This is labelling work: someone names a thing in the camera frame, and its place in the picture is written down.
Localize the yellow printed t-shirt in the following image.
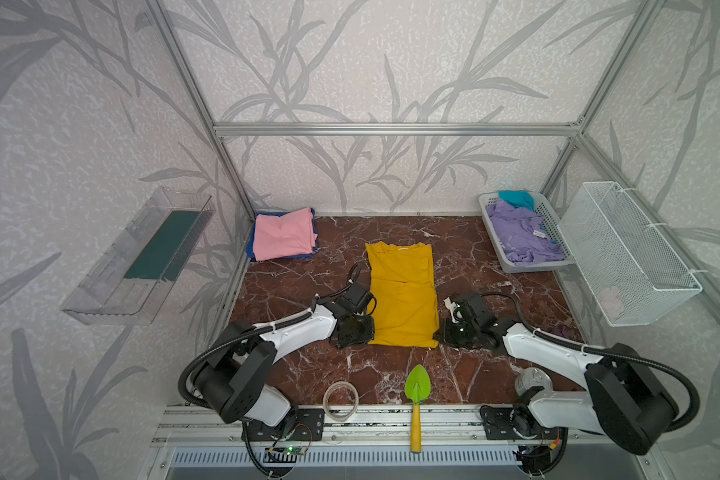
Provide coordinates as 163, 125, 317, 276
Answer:
366, 242, 439, 348

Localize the grey plastic laundry basket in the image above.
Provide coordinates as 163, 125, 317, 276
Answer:
478, 191, 574, 273

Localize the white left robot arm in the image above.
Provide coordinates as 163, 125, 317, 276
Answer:
178, 281, 378, 435

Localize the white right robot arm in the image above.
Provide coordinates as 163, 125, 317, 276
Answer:
434, 292, 700, 455

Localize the clear tape roll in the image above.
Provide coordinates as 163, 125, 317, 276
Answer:
322, 381, 360, 424

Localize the green toy trowel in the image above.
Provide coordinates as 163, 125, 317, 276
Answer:
404, 365, 431, 454

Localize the purple t-shirt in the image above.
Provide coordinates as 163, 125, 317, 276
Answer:
486, 198, 566, 266

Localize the blue folded t-shirt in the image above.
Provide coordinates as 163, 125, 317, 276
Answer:
245, 207, 320, 263

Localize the pink folded t-shirt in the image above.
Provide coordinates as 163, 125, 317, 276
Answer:
252, 207, 319, 262

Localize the teal t-shirt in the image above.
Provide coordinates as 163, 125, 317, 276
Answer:
498, 190, 536, 211

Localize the dark green sponge pad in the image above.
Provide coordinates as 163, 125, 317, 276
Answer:
124, 210, 200, 282

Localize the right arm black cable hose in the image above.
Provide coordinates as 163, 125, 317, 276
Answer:
479, 291, 701, 475

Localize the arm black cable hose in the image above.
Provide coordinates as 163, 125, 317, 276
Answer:
176, 262, 364, 478
479, 291, 701, 475

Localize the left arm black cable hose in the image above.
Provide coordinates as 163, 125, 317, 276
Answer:
176, 262, 364, 478

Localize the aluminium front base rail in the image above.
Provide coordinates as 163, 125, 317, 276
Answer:
149, 403, 655, 448

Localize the white wire mesh basket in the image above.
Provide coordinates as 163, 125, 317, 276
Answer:
558, 181, 703, 327

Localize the aluminium frame profile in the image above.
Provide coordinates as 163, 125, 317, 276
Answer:
143, 0, 720, 337

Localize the clear plastic wall shelf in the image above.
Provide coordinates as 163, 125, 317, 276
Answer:
61, 187, 215, 326

